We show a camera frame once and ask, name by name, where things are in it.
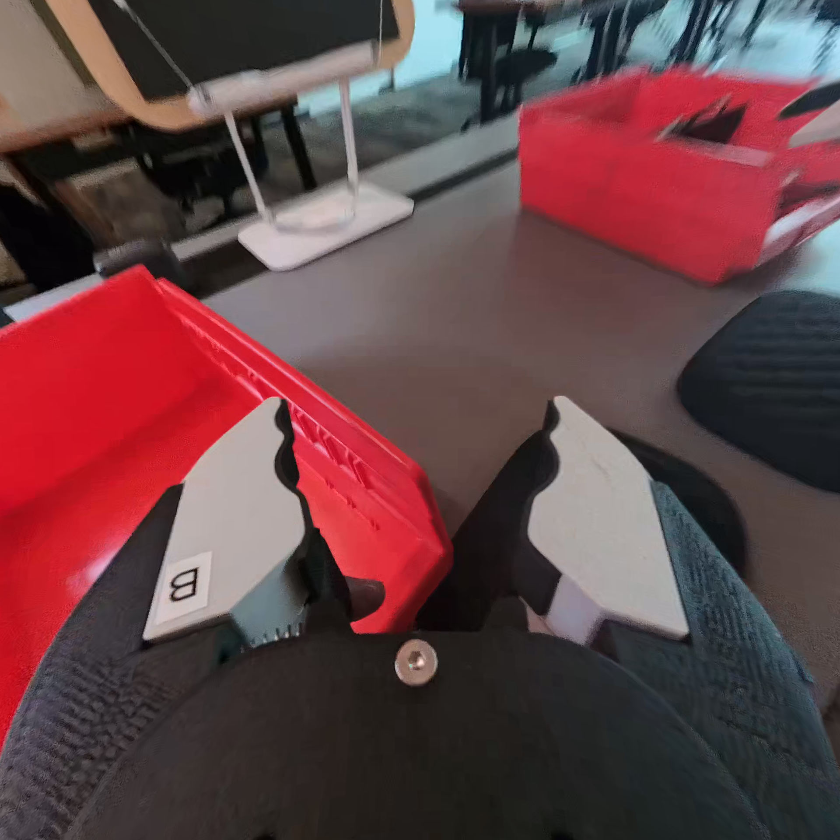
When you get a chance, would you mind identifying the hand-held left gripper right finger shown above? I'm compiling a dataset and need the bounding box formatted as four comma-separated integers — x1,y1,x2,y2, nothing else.
512,395,691,649

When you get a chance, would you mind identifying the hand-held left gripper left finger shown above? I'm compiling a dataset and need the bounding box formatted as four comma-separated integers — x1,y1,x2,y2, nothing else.
142,397,315,649

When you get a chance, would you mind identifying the red plastic bin with cables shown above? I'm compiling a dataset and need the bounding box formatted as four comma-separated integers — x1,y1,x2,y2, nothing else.
517,66,840,285

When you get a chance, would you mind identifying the empty red plastic bin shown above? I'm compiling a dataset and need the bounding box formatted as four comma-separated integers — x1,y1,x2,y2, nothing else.
0,264,455,746

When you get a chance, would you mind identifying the black textured cushion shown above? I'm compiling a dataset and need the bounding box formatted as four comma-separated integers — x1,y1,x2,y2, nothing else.
678,290,840,494

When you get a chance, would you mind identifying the small black device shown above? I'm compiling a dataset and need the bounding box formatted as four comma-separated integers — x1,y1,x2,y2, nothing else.
94,238,191,293

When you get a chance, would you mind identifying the white stand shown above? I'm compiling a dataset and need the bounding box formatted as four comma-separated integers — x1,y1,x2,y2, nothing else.
223,79,416,272

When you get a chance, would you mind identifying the black board with wooden rim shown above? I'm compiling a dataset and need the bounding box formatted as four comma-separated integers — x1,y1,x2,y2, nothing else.
46,0,416,132

